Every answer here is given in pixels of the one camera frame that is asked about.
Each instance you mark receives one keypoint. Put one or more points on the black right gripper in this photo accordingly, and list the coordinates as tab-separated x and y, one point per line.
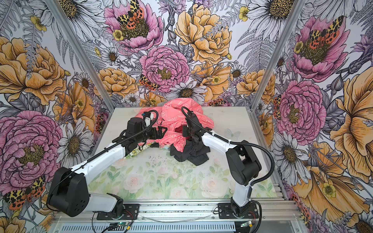
184	127

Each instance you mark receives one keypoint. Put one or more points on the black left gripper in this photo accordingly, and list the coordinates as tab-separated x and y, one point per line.
160	134

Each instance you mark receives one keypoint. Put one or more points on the pink printed cloth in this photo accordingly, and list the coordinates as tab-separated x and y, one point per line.
171	117

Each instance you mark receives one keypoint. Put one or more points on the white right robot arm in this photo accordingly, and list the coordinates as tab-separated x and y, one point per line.
244	166

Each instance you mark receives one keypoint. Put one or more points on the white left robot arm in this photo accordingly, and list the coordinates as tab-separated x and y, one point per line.
69	188

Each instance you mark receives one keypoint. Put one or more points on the black cloth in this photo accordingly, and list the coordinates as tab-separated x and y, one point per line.
195	152

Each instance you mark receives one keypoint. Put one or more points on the floral green cloth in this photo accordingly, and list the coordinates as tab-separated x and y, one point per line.
138	150

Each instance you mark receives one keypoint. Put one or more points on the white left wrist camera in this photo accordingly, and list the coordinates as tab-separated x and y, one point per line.
148	118

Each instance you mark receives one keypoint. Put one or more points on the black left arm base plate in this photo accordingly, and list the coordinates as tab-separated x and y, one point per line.
124	212

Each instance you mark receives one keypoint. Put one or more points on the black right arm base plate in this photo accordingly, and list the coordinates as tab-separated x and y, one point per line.
233	211

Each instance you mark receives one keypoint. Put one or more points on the aluminium front rail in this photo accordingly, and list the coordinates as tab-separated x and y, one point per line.
190	216

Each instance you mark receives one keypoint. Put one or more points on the aluminium corner post left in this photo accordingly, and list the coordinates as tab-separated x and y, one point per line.
74	41

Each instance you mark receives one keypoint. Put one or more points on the aluminium corner post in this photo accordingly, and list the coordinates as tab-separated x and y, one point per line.
74	41
283	38

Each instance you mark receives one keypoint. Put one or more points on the aluminium corner post right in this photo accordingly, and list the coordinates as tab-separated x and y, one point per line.
283	38

